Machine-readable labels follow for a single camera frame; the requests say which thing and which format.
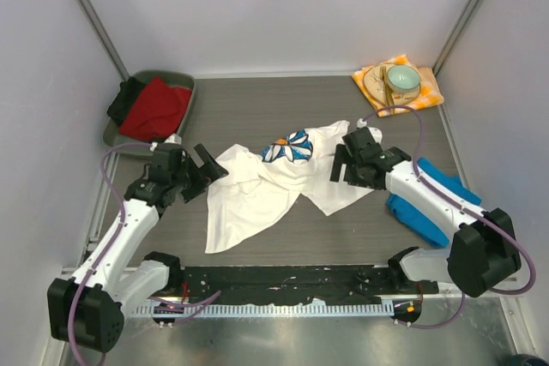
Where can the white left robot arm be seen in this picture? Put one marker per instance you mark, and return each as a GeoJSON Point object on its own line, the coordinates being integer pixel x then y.
{"type": "Point", "coordinates": [90, 307]}

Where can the light green bowl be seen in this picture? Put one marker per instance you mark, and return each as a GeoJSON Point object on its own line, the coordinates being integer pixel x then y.
{"type": "Point", "coordinates": [403, 79]}

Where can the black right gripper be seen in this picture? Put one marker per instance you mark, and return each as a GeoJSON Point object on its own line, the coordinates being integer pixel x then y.
{"type": "Point", "coordinates": [344, 156]}

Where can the beige decorated plate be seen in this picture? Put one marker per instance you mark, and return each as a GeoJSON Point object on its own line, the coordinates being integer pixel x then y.
{"type": "Point", "coordinates": [374, 87]}

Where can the white flower print t-shirt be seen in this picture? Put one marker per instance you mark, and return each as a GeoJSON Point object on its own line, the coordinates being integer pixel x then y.
{"type": "Point", "coordinates": [260, 188]}

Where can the gold cutlery piece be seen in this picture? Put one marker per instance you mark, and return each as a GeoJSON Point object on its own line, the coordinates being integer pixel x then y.
{"type": "Point", "coordinates": [389, 102]}

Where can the white slotted cable duct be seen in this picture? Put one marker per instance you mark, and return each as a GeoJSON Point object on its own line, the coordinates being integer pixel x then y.
{"type": "Point", "coordinates": [316, 308]}

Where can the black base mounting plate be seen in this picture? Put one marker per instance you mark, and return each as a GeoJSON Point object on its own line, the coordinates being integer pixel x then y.
{"type": "Point", "coordinates": [292, 285]}

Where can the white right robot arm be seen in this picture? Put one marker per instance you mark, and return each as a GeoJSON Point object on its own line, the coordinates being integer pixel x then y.
{"type": "Point", "coordinates": [481, 252]}

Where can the grey plastic tray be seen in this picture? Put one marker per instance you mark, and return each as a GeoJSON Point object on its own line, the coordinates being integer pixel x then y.
{"type": "Point", "coordinates": [140, 149]}

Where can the red t-shirt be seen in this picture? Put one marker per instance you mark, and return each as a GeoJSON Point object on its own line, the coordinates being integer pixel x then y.
{"type": "Point", "coordinates": [157, 112]}

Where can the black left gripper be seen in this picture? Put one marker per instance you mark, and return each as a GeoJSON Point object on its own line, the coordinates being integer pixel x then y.
{"type": "Point", "coordinates": [206, 175]}

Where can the orange checkered cloth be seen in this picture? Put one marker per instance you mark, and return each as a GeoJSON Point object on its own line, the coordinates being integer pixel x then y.
{"type": "Point", "coordinates": [429, 94]}

